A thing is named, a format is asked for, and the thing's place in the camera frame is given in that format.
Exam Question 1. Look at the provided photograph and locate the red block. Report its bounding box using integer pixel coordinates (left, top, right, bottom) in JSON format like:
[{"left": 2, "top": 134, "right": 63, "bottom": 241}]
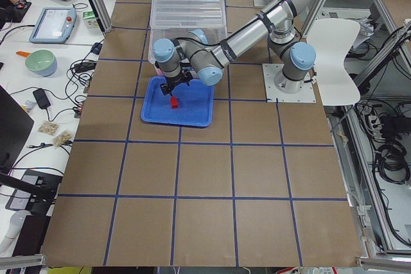
[{"left": 170, "top": 97, "right": 179, "bottom": 109}]

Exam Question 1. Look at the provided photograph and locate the black power adapter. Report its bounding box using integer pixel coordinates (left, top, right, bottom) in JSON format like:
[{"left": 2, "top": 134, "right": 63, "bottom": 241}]
[{"left": 33, "top": 88, "right": 51, "bottom": 110}]

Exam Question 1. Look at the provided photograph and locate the green white carton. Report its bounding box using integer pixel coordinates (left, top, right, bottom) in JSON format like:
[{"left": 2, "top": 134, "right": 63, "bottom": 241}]
[{"left": 82, "top": 11, "right": 99, "bottom": 29}]

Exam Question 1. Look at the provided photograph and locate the blue plastic tray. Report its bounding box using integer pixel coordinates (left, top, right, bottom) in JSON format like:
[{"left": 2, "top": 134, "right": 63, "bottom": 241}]
[{"left": 141, "top": 76, "right": 214, "bottom": 127}]

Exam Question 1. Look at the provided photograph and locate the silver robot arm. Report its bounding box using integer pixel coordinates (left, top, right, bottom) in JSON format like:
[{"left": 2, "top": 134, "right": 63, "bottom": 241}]
[{"left": 153, "top": 0, "right": 316, "bottom": 95}]

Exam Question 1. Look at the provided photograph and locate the toy carrot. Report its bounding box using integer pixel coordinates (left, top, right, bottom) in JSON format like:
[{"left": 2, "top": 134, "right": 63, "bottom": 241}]
[{"left": 16, "top": 51, "right": 31, "bottom": 57}]

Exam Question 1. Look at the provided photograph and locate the blue teach pendant near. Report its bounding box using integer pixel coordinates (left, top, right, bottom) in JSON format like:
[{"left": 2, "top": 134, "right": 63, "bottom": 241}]
[{"left": 29, "top": 8, "right": 77, "bottom": 44}]

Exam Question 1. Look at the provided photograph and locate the white chair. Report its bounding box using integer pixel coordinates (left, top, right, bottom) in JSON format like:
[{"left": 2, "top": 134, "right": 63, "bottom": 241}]
[{"left": 306, "top": 18, "right": 360, "bottom": 106}]

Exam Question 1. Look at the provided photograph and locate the clear plastic storage box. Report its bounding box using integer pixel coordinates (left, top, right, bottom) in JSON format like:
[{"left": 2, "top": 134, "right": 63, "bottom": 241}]
[{"left": 148, "top": 0, "right": 232, "bottom": 79}]

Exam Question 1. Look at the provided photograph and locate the green bowl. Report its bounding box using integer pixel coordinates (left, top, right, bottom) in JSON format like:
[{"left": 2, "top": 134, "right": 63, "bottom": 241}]
[{"left": 25, "top": 49, "right": 57, "bottom": 77}]

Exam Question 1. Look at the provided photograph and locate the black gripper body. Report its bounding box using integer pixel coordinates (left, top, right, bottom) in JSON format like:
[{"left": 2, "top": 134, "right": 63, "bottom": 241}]
[{"left": 165, "top": 69, "right": 193, "bottom": 91}]

